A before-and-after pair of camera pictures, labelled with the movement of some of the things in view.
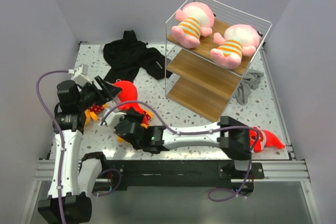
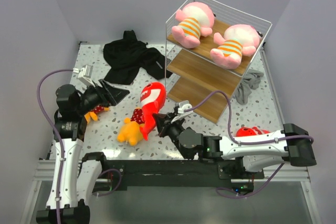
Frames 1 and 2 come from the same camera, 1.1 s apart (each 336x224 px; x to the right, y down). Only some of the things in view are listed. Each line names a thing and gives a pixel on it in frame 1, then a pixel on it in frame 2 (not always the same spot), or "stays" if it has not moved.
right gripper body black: (133, 117) → (172, 129)
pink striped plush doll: (196, 19) stays
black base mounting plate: (121, 174) stays
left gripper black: (107, 92) stays
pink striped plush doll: (238, 40) stays
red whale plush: (128, 93) → (152, 97)
